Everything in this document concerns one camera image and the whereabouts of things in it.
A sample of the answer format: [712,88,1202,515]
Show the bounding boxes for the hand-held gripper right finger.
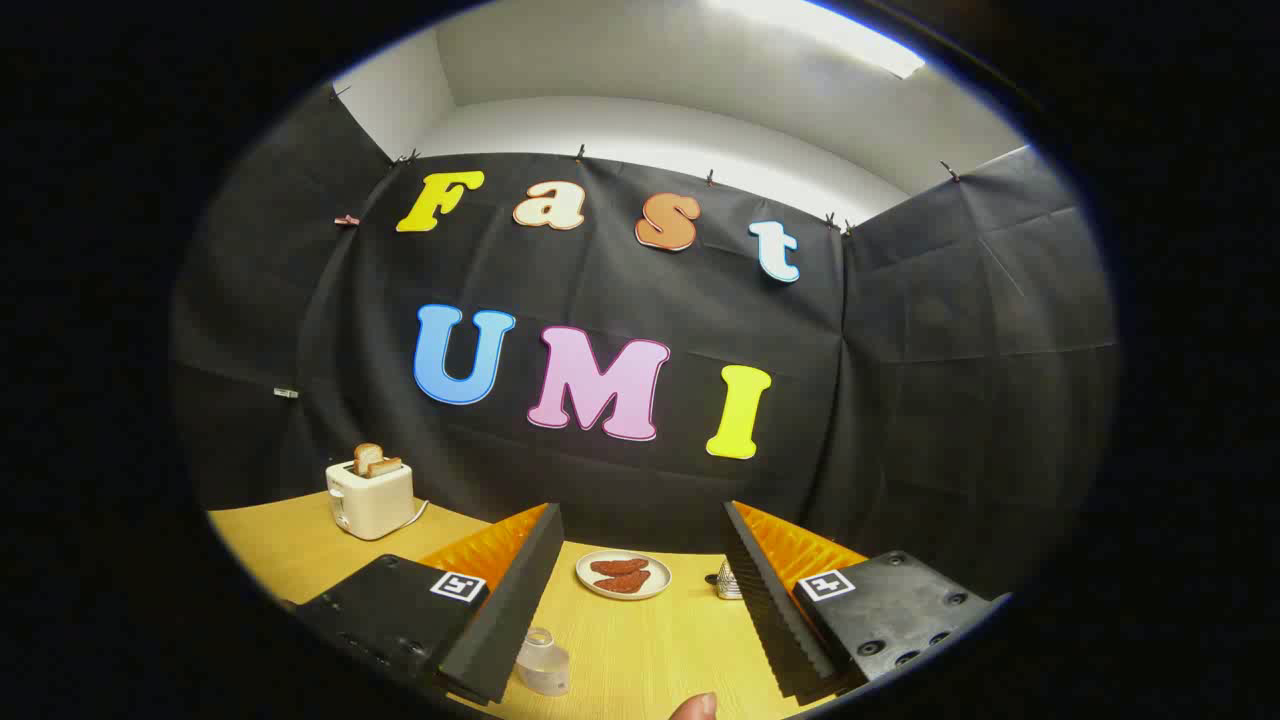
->
[722,500,1011,703]

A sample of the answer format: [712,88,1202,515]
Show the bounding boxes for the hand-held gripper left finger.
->
[285,503,565,707]

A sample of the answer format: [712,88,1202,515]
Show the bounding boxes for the clear juice bottle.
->
[515,627,573,697]

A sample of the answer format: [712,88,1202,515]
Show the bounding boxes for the white round plate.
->
[575,549,673,602]

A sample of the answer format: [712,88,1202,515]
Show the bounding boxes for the wooden table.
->
[207,490,871,720]

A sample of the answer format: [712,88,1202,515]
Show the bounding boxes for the black backdrop cloth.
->
[170,85,1119,601]

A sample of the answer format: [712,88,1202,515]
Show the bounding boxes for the cream toaster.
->
[325,460,416,542]

